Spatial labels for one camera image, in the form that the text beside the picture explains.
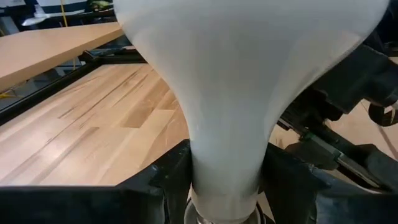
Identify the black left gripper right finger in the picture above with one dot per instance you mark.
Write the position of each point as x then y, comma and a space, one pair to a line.
311, 205

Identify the black metal table frame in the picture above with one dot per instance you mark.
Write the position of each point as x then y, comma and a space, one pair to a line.
46, 93

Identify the beige wooden desk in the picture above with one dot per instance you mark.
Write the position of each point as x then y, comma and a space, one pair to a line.
46, 49

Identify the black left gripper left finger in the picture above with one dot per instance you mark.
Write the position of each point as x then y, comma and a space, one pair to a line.
93, 205

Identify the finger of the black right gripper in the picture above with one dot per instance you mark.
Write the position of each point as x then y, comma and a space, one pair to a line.
357, 77

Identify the white lightbulb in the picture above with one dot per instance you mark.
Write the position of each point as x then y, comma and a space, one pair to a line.
242, 77

